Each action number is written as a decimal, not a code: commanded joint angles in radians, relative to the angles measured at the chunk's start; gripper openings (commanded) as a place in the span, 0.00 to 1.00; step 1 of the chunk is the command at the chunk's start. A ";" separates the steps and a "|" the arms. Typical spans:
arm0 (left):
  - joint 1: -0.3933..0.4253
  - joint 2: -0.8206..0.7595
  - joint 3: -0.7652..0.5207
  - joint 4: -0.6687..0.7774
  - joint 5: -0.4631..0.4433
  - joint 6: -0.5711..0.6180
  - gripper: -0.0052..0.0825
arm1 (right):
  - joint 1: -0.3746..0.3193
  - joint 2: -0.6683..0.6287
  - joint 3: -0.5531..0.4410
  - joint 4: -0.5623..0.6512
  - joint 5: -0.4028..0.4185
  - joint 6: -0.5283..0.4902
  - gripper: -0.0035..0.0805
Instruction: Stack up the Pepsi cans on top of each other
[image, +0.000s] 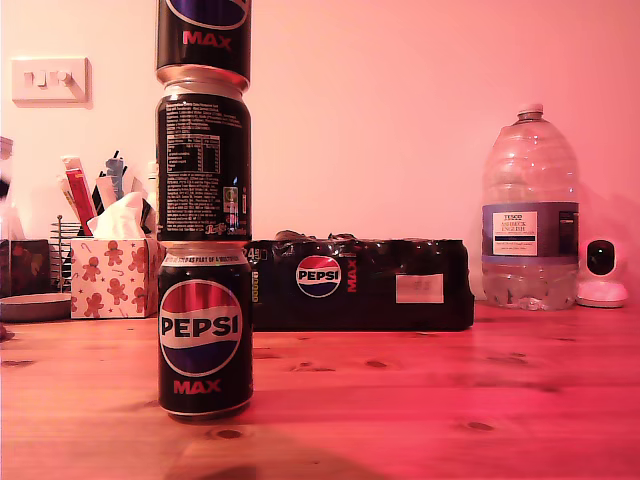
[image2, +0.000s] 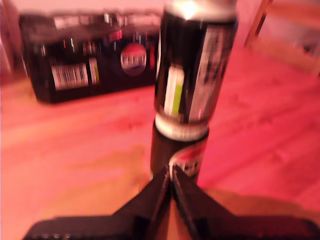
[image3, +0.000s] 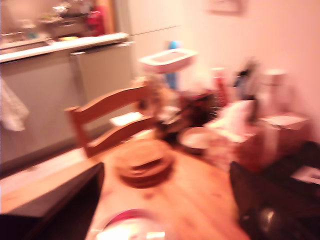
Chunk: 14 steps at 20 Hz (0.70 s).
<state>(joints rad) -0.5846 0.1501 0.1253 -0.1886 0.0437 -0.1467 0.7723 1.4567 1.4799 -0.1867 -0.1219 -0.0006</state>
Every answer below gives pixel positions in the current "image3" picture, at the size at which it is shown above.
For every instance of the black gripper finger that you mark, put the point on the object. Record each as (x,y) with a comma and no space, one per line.
(50,220)
(275,220)

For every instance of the black Pepsi Max can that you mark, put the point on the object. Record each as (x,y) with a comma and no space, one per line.
(130,232)

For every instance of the black shrink-wrapped Pepsi multipack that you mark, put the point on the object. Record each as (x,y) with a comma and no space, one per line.
(307,155)

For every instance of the wooden plate stack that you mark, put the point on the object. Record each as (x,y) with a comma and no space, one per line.
(142,165)

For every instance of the brown cardboard box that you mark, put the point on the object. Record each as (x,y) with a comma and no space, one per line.
(280,140)

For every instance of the gingerbread print tissue box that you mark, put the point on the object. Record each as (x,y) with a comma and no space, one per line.
(222,155)

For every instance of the white tissue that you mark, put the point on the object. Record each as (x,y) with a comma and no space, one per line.
(237,117)

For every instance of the grey shallow bowl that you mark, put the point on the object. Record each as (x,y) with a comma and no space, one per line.
(196,140)

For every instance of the checked hanging towel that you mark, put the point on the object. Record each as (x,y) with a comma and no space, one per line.
(12,110)

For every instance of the white container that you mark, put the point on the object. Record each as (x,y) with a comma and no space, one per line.
(273,92)

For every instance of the dark patterned box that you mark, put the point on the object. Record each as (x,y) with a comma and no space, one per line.
(197,110)

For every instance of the wooden chair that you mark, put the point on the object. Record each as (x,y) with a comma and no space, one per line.
(112,100)

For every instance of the dried flower bunch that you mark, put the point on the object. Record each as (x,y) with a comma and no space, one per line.
(155,97)

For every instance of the white kitchen counter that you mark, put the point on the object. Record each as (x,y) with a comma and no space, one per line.
(62,46)

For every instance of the white plastic basin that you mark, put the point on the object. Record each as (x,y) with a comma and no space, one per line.
(175,63)

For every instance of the red kitchen item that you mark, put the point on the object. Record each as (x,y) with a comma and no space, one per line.
(96,20)

